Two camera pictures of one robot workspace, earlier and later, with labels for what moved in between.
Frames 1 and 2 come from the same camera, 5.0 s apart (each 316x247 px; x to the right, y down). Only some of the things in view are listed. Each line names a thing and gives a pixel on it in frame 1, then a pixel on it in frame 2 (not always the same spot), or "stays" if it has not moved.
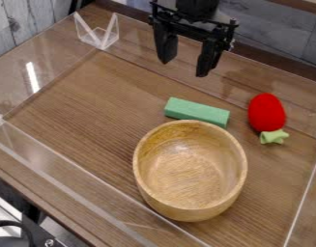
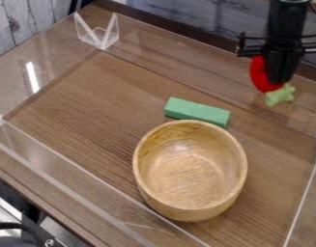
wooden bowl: x=189 y=169 stays
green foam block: x=186 y=110 stays
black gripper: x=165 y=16 to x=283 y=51
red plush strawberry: x=265 y=117 to x=275 y=93
